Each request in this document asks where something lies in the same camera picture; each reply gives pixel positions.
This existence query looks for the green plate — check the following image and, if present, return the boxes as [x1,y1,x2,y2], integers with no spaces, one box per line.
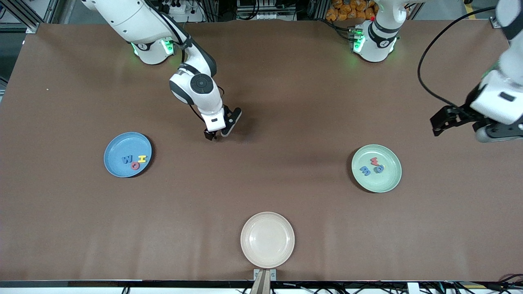
[351,144,402,193]

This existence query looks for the blue plate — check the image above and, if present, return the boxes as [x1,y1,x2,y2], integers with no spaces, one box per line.
[104,131,152,178]

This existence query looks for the cream plate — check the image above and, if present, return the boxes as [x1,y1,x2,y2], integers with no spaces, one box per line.
[240,212,295,269]

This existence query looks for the white power strip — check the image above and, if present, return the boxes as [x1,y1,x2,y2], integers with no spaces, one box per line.
[157,0,205,23]

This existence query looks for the grey equipment box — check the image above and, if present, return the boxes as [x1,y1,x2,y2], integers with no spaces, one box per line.
[236,0,298,21]

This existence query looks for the orange snack bags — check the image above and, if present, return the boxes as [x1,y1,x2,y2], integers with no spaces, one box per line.
[326,0,378,22]

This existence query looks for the brown table cover sheet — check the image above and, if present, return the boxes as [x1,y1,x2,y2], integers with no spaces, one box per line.
[0,20,523,282]

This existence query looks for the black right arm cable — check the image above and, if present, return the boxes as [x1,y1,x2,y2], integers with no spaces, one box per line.
[157,12,224,125]

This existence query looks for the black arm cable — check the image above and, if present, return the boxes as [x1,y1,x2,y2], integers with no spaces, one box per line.
[417,5,498,109]
[157,12,224,125]

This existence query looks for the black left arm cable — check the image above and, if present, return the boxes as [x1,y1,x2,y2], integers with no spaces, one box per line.
[417,5,498,109]

